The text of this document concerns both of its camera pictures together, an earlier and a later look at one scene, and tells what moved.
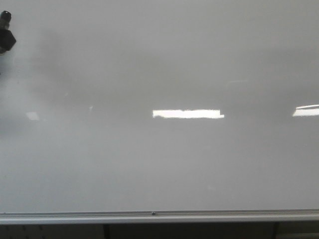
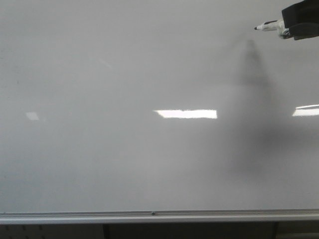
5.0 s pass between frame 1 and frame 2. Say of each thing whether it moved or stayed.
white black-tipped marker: moved
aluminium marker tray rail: stayed
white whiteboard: stayed
